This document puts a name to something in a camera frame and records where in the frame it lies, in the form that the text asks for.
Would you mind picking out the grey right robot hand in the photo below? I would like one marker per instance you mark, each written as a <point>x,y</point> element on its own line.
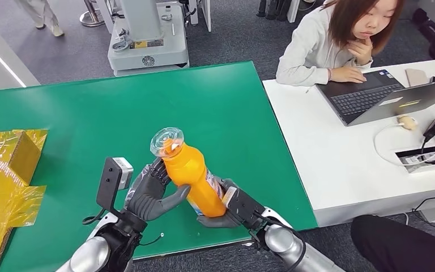
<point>217,223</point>

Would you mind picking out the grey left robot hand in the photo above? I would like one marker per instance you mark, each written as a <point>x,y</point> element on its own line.
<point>148,199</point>

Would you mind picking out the orange plastic bottle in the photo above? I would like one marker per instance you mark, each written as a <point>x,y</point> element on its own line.
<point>191,172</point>

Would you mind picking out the white robot base machine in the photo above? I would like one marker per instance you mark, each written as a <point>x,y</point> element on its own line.
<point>148,41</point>

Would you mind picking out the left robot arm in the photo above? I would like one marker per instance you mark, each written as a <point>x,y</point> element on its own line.
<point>93,255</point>

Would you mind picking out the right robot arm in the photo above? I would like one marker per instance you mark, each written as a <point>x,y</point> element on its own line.
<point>285,244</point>

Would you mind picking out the cardboard box with yellow film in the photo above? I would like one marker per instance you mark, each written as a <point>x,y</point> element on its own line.
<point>0,180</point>

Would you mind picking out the person's leg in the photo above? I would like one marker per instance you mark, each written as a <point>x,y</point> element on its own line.
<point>401,244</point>

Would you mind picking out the chrome stand base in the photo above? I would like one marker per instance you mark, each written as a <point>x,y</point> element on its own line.
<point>91,18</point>

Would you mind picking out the grey laptop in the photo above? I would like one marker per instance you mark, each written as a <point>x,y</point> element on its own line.
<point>367,99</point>

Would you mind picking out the beige mouse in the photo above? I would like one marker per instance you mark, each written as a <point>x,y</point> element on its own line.
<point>407,122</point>

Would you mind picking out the desk socket tray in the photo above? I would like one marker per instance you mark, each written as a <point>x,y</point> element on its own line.
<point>424,159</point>

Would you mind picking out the beige notebook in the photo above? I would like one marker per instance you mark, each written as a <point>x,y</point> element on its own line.
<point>416,77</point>

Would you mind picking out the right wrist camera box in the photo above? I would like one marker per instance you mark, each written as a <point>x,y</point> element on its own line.
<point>245,206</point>

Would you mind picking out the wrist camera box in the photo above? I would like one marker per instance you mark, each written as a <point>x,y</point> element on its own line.
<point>245,206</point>
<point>110,184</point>

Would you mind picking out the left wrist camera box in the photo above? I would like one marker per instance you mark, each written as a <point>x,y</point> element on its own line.
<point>110,184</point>

